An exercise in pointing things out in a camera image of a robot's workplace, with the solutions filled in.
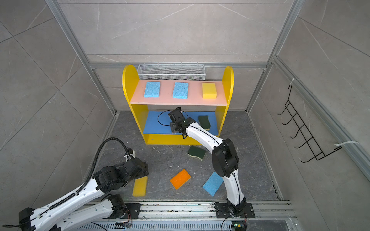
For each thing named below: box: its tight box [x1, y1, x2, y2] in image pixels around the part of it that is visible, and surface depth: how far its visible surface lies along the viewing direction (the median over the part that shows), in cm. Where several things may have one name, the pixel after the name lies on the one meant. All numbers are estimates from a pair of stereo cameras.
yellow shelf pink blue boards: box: [122, 64, 235, 145], surface depth 75 cm
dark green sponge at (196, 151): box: [186, 145, 207, 161], surface depth 96 cm
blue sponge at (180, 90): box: [172, 82, 189, 99], surface depth 74 cm
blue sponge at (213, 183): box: [202, 171, 224, 197], surface depth 83 cm
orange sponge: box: [169, 168, 192, 191], surface depth 85 cm
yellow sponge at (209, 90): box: [201, 82, 218, 100], surface depth 73 cm
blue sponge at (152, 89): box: [143, 81, 161, 98], surface depth 74 cm
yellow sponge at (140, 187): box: [132, 176, 148, 197], surface depth 80 cm
